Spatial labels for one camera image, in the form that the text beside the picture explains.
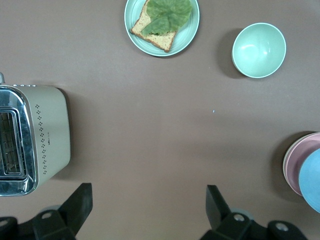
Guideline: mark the beige and chrome toaster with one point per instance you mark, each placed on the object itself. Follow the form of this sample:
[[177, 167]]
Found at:
[[50, 135]]

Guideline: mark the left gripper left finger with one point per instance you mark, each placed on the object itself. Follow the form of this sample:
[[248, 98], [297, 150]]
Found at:
[[72, 212]]

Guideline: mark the brown bread slice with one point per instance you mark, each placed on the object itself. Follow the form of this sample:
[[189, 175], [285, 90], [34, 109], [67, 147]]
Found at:
[[160, 40]]

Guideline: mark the green lettuce leaf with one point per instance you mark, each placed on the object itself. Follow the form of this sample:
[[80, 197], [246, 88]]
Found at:
[[170, 15]]

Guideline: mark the green bowl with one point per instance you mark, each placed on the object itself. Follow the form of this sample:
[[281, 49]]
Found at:
[[258, 50]]

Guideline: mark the blue plate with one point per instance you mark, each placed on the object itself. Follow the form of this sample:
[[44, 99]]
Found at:
[[311, 180]]

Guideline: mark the green plate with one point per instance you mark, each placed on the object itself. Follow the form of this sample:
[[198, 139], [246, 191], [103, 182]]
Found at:
[[186, 32]]

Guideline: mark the pink plate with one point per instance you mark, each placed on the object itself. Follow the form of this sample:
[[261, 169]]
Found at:
[[295, 162]]

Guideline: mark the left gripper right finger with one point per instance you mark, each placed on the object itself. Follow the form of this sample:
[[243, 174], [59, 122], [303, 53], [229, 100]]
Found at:
[[222, 220]]

